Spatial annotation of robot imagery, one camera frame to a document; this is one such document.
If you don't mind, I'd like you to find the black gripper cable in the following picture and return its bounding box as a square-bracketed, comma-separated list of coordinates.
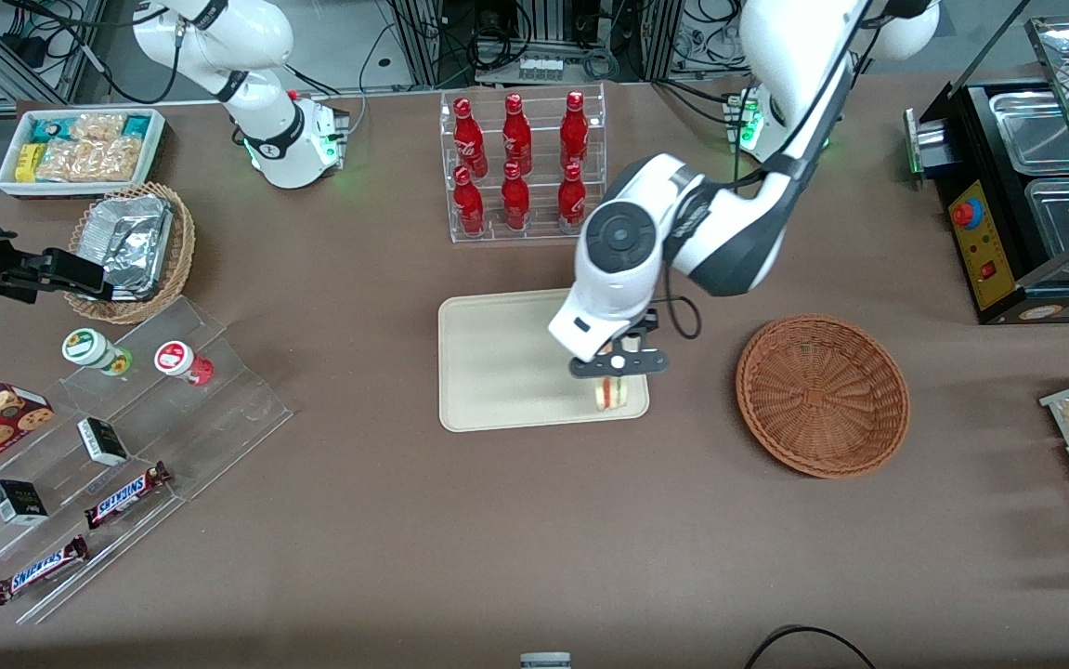
[657, 295, 704, 341]

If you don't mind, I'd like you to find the cup with green lid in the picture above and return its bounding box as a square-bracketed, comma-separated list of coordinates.
[62, 328, 133, 376]

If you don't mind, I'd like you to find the small black box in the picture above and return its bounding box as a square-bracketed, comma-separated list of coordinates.
[0, 479, 49, 526]
[77, 417, 129, 466]

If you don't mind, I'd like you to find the light wicker basket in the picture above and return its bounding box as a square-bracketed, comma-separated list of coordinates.
[65, 181, 196, 324]

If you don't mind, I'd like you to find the black floor cable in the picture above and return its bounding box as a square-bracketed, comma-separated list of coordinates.
[743, 625, 879, 669]

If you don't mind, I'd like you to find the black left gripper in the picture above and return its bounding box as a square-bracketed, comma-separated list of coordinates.
[569, 309, 670, 408]

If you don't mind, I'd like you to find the black food warmer machine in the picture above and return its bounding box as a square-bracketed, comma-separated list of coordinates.
[906, 14, 1069, 326]

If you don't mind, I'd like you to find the white plastic snack bin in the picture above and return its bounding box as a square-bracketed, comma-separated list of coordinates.
[0, 107, 168, 198]

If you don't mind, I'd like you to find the red cola bottle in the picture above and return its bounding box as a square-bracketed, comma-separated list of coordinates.
[560, 90, 589, 168]
[502, 93, 533, 176]
[557, 163, 588, 231]
[453, 98, 489, 177]
[453, 165, 486, 235]
[501, 163, 531, 231]

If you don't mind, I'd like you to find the aluminium frame post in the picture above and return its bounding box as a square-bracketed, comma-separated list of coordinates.
[409, 0, 447, 89]
[641, 0, 679, 83]

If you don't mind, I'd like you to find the cup with red lid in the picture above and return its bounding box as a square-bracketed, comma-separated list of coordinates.
[154, 341, 215, 387]

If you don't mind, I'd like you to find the brown Snickers bar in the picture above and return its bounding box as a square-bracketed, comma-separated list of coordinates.
[0, 534, 89, 607]
[84, 462, 173, 531]

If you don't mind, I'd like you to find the round brown wicker basket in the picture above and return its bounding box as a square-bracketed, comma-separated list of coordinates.
[736, 314, 912, 480]

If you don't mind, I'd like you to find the cream plastic tray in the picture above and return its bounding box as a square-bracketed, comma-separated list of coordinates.
[437, 288, 651, 434]

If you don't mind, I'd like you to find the coiled grey cable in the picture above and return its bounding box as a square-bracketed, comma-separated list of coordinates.
[580, 46, 623, 81]

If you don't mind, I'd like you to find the triangular sandwich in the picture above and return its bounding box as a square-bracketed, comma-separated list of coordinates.
[594, 376, 635, 413]

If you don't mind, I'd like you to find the clear acrylic stepped stand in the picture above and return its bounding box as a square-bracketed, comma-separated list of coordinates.
[0, 295, 293, 625]

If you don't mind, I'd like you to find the clear acrylic bottle rack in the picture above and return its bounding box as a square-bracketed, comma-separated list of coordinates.
[439, 82, 607, 244]

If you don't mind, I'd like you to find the clear bag of crackers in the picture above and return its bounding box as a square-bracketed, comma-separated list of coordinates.
[70, 113, 126, 142]
[37, 138, 147, 183]

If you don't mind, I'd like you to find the aluminium foil container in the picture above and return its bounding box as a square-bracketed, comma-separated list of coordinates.
[77, 195, 173, 300]

